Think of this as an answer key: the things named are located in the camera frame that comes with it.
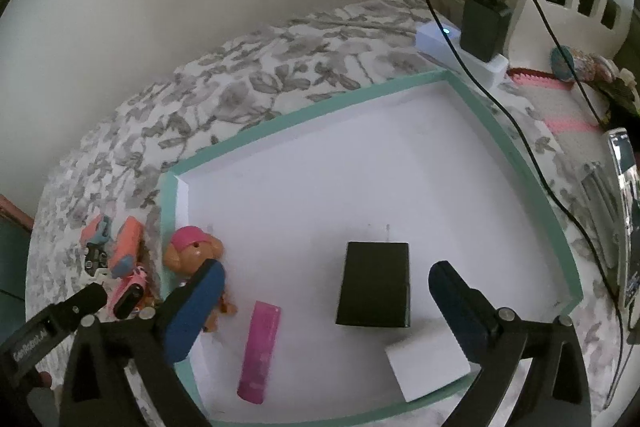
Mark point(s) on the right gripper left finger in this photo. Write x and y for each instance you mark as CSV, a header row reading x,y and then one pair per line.
x,y
96,391

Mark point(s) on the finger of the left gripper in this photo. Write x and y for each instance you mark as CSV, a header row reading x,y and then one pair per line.
x,y
34,340

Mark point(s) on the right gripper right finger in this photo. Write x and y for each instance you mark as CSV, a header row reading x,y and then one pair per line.
x,y
555,391

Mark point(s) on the pink blue box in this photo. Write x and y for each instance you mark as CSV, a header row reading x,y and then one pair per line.
x,y
125,253
97,233

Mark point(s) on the doll with pink cap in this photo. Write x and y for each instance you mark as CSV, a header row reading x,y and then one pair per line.
x,y
187,249

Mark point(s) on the pink transparent lighter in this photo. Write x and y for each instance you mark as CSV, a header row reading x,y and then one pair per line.
x,y
264,325

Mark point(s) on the black toy car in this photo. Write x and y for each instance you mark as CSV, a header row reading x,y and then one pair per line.
x,y
96,258

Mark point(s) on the white charger cube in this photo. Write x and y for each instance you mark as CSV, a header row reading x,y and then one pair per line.
x,y
426,361

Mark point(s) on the black charger block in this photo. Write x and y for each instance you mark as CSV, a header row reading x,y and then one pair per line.
x,y
375,290

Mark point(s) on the pink smartwatch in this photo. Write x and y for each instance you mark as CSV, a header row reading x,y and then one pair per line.
x,y
129,294

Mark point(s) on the white plastic plug holder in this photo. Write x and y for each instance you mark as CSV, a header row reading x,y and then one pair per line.
x,y
102,277

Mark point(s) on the grey floral tablecloth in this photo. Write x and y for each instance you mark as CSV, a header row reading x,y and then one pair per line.
x,y
119,166

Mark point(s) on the teal white tray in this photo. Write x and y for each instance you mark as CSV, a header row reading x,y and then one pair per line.
x,y
421,153

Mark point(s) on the smartphone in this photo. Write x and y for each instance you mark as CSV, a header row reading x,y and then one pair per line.
x,y
622,174

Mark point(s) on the pink crochet mat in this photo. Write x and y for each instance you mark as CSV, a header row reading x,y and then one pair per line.
x,y
561,104

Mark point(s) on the teal round pouch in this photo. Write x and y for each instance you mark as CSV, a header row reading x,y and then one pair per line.
x,y
564,63

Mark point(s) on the white power strip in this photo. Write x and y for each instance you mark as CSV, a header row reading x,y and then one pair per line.
x,y
431,42

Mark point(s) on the black plugged adapter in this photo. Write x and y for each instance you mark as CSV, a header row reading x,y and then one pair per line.
x,y
484,27

